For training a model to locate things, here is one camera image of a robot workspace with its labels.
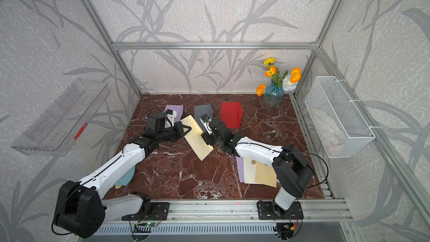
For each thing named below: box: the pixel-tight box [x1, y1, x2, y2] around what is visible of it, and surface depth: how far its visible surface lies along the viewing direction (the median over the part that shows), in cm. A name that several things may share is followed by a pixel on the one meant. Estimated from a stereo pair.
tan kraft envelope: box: [254, 161, 278, 188], surface depth 86 cm
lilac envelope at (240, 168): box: [235, 155, 245, 184], surface depth 88 cm
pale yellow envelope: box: [180, 114, 214, 162], surface depth 84 cm
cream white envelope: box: [243, 156, 263, 185], surface depth 88 cm
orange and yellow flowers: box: [255, 57, 302, 97], surface depth 85 cm
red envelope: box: [220, 101, 244, 129], surface depth 114 cm
